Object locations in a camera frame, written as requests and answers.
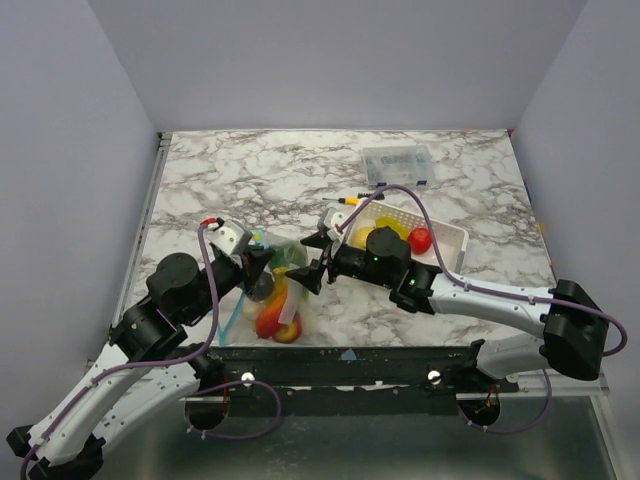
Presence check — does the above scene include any yellow handled screwdriver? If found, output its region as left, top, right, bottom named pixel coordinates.
left=324, top=197, right=360, bottom=206

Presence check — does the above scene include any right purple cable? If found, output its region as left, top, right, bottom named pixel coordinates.
left=337, top=184, right=628, bottom=434

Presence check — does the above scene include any white perforated plastic basket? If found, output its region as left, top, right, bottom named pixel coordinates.
left=345, top=201, right=469, bottom=273

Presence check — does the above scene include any black bit holder strip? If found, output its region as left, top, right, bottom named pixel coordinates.
left=356, top=191, right=385, bottom=200

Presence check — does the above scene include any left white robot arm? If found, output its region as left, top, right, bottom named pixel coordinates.
left=7, top=233, right=274, bottom=479

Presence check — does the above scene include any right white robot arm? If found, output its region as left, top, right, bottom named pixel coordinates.
left=286, top=227, right=608, bottom=392

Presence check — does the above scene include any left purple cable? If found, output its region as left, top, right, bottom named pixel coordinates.
left=19, top=222, right=283, bottom=480

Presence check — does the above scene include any clear plastic screw box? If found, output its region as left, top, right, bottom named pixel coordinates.
left=361, top=146, right=435, bottom=189

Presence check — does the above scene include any red yellow toy apple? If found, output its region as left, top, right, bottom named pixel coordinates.
left=272, top=316, right=302, bottom=344

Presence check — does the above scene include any red toy strawberry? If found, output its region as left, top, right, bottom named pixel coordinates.
left=407, top=227, right=432, bottom=255

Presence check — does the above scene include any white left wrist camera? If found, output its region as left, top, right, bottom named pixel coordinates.
left=206, top=219, right=252, bottom=263

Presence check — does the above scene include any beige toy garlic bulb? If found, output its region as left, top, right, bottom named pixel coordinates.
left=242, top=301, right=263, bottom=321

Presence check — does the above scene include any yellow toy banana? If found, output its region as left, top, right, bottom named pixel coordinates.
left=272, top=266, right=289, bottom=302

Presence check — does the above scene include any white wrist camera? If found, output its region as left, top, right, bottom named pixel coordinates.
left=318, top=207, right=346, bottom=242
left=206, top=219, right=252, bottom=263

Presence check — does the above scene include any green toy leafy vegetable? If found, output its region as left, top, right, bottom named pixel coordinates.
left=269, top=242, right=309, bottom=272

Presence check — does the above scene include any purple cable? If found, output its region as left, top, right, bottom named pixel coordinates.
left=337, top=184, right=628, bottom=434
left=19, top=222, right=283, bottom=480

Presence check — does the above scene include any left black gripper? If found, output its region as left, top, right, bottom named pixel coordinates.
left=183, top=244, right=277, bottom=324

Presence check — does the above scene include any clear zip top bag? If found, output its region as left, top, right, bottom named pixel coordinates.
left=217, top=230, right=309, bottom=347

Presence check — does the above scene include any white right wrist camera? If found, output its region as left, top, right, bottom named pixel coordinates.
left=318, top=207, right=346, bottom=242

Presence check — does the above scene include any yellow toy lemon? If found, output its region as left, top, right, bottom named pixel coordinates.
left=350, top=226, right=375, bottom=250

